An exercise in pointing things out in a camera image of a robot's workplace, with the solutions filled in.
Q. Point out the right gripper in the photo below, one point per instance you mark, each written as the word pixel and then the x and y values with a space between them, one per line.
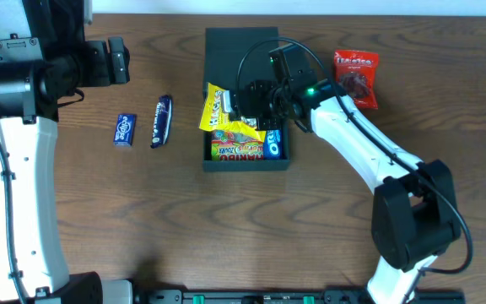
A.
pixel 251 101

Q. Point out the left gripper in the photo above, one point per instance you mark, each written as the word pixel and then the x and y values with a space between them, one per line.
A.
pixel 117 60

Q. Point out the blue Oreo cookie pack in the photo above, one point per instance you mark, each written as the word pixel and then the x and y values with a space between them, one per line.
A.
pixel 272 146

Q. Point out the yellow Hacks candy bag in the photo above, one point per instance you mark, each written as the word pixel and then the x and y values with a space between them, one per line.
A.
pixel 214 117

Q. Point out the dark green gift box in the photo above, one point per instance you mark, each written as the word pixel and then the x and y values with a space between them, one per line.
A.
pixel 224 49

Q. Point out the green Haribo gummy bag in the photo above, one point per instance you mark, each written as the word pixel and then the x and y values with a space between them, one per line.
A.
pixel 228 146

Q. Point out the blue Eclipse mint box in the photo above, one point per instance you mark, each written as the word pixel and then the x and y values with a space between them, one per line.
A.
pixel 124 130

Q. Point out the dark blue Cadbury chocolate bar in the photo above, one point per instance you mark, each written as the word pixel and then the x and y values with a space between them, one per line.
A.
pixel 162 121

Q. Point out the red Hacks candy bag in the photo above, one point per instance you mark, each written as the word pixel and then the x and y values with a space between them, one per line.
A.
pixel 355 72

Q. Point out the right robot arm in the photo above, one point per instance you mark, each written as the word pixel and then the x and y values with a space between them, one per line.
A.
pixel 414 215

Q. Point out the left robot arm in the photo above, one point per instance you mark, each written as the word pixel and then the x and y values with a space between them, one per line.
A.
pixel 45 64

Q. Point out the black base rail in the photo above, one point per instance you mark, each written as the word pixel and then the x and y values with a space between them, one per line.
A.
pixel 302 296

